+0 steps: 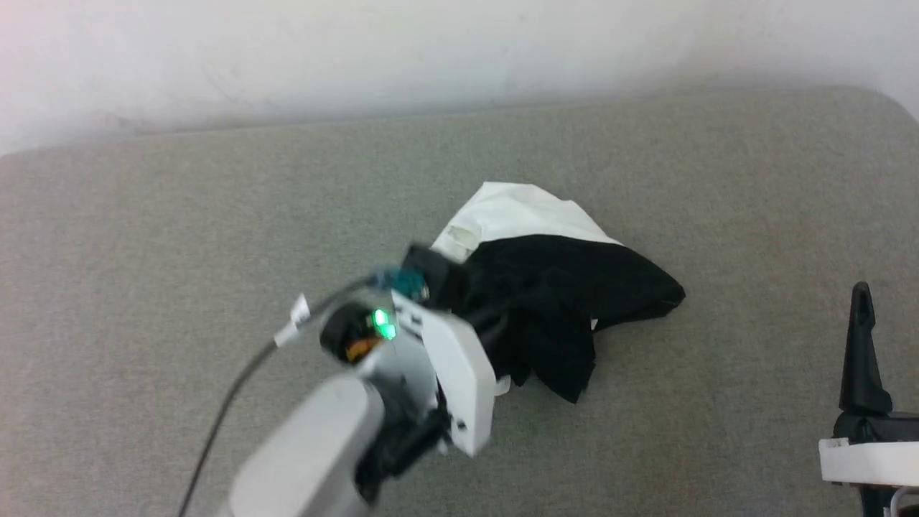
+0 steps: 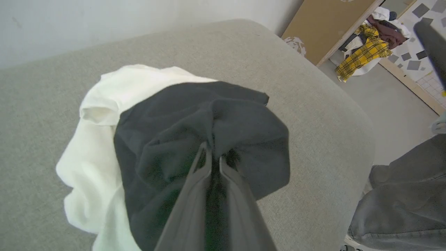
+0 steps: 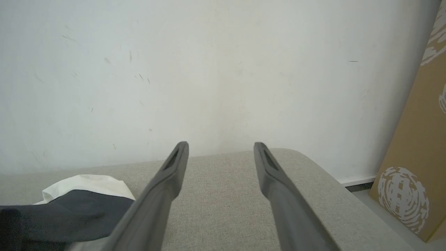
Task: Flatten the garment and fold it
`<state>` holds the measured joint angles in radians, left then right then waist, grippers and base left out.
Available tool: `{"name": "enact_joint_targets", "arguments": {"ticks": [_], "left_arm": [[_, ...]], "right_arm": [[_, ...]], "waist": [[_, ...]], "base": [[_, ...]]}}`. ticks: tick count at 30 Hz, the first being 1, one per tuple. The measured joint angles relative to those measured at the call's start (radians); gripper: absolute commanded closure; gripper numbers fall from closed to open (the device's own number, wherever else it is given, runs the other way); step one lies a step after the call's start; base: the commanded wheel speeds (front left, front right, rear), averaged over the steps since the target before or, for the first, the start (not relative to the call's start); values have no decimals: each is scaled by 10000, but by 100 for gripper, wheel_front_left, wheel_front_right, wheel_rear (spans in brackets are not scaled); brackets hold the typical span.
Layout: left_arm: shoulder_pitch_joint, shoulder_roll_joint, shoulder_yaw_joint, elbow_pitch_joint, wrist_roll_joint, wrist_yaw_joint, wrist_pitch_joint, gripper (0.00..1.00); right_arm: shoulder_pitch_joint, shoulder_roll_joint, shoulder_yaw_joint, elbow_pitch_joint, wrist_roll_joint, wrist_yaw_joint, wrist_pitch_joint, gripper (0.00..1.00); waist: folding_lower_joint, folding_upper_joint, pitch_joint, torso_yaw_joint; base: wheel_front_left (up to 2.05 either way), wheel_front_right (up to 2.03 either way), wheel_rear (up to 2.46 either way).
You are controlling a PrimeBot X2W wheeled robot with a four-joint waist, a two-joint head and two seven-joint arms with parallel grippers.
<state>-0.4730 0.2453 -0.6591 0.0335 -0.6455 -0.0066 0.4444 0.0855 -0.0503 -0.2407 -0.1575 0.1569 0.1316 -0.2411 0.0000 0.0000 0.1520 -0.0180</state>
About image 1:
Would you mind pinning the grey fabric sofa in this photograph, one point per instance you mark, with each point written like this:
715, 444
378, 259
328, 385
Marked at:
143, 251

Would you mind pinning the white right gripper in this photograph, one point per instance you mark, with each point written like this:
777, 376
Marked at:
876, 456

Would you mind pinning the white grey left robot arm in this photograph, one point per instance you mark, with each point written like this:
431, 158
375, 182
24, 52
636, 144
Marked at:
309, 445

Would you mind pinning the black and white t-shirt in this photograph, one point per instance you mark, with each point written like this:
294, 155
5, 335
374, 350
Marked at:
560, 301

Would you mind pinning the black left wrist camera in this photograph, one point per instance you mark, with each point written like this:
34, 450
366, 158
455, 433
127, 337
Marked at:
431, 269

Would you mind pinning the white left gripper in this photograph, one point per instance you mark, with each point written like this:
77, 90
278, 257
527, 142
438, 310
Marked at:
459, 373

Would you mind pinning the teal left camera connector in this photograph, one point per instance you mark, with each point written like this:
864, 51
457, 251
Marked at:
403, 281

